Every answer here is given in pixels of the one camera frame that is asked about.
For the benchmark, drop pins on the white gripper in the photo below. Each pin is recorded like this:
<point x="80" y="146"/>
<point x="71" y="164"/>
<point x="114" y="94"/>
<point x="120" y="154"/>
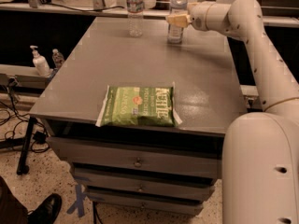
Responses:
<point x="198" y="17"/>

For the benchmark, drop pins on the blue label plastic bottle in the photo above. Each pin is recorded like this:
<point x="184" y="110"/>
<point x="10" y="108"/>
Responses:
<point x="175" y="32"/>

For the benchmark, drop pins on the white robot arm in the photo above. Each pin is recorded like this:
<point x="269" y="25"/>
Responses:
<point x="260" y="156"/>

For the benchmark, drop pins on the clear plastic water bottle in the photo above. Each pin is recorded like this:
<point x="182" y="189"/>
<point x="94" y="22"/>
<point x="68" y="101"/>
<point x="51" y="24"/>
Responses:
<point x="135" y="17"/>

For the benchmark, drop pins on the green jalapeno chip bag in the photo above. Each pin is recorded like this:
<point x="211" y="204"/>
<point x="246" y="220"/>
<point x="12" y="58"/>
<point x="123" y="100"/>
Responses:
<point x="139" y="106"/>

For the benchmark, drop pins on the white pump dispenser bottle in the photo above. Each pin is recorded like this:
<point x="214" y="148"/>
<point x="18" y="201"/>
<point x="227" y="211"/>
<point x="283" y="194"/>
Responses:
<point x="40" y="62"/>

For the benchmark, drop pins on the grey drawer cabinet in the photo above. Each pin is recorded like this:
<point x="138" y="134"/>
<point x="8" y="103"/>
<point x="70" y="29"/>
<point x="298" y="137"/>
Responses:
<point x="200" y="69"/>

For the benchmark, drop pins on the top drawer with knob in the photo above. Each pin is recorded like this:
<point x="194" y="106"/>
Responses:
<point x="135" y="158"/>

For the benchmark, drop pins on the drawer with knob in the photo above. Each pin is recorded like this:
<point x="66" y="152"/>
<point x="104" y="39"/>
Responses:
<point x="135" y="158"/>
<point x="164" y="185"/>

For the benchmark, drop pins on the middle drawer with knob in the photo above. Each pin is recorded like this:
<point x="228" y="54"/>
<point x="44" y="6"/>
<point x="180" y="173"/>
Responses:
<point x="164" y="185"/>

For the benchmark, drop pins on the bottom drawer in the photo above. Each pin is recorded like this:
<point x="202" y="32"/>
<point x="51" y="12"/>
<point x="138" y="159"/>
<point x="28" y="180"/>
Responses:
<point x="146" y="201"/>

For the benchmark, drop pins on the blue tape cross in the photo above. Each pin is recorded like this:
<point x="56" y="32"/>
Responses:
<point x="78" y="205"/>

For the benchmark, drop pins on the black table leg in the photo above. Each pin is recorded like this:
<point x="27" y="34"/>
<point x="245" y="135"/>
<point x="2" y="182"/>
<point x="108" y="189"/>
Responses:
<point x="23" y="168"/>

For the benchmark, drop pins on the black shoe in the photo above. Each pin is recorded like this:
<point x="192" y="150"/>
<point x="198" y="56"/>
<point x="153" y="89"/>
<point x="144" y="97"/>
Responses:
<point x="47" y="212"/>

